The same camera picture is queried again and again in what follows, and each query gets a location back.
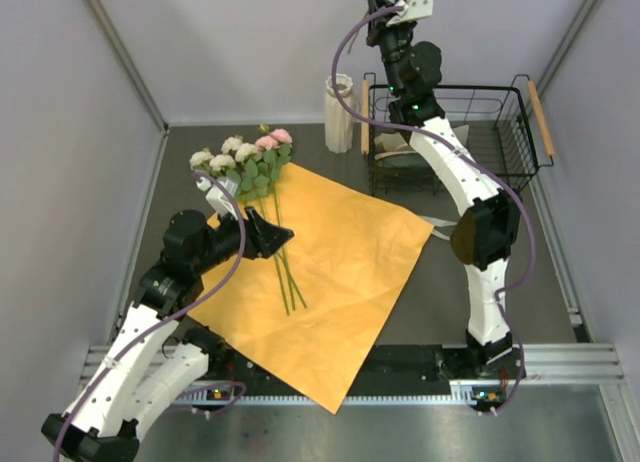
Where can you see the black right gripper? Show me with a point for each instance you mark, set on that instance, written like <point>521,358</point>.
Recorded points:
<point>405,27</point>

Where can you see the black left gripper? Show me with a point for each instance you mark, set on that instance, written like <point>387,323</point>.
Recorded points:
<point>262,238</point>

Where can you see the white rose stem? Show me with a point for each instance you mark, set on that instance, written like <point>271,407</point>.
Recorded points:
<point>200,166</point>
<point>239,163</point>

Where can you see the orange wrapping paper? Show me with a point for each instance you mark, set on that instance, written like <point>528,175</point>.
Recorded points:
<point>351,256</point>

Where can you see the pink rose stem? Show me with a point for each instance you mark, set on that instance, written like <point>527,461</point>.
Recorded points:
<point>275,148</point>

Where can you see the white printed ribbon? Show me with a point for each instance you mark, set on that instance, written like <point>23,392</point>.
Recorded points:
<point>438,225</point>

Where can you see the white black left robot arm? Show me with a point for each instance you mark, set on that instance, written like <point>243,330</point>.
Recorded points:
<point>111,416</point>

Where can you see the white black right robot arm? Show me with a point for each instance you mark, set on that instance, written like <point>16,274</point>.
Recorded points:
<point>488,210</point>

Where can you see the white ribbed ceramic vase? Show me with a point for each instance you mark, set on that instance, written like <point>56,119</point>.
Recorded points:
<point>339,124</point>

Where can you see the teal round plate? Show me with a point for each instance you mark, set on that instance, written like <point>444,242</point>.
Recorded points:
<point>414,162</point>

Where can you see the beige round plate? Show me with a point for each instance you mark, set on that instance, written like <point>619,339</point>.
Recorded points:
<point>389,154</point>

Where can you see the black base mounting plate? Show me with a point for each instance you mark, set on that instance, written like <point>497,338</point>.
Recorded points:
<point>386,367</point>

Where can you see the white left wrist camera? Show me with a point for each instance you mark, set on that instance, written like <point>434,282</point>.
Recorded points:
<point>216,198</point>

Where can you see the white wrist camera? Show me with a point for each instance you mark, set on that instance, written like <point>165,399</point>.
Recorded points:
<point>409,11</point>
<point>216,198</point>

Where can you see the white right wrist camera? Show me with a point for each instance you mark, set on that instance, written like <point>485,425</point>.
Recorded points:
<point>409,11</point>

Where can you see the black wire dish basket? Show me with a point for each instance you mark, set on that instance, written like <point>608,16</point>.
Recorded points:
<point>507,132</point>

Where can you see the grey slotted cable duct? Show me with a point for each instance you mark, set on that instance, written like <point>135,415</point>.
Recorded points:
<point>457,394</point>

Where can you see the aluminium frame rail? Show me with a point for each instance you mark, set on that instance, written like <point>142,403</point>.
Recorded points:
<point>572,364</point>

